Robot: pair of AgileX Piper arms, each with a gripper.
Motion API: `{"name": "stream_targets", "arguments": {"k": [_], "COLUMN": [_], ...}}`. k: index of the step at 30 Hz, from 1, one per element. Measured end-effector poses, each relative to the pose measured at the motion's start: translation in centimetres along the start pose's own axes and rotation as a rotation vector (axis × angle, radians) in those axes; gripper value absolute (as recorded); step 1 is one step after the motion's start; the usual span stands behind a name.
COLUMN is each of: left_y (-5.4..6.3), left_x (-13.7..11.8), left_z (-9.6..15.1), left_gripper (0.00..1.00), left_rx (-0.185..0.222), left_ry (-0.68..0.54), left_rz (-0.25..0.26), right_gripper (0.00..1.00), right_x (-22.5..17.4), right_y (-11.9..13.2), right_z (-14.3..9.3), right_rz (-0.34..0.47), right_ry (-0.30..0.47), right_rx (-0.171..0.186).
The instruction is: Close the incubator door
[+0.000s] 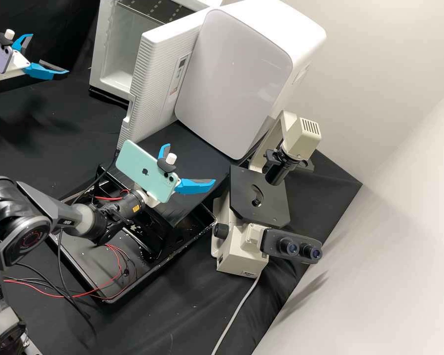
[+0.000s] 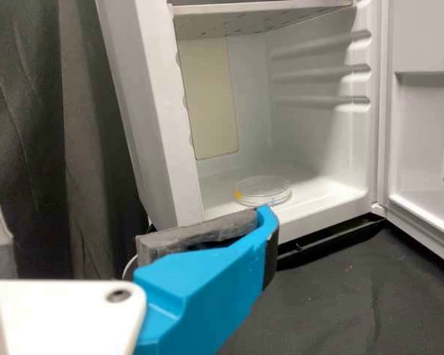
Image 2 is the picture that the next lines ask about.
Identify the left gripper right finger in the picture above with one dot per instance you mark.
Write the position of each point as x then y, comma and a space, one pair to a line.
207, 281

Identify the petri dish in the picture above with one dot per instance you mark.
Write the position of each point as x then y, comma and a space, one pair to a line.
262, 190

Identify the white incubator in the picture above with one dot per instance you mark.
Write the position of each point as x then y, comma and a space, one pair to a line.
151, 111

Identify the incubator door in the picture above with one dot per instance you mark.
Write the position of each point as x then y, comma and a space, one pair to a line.
418, 155

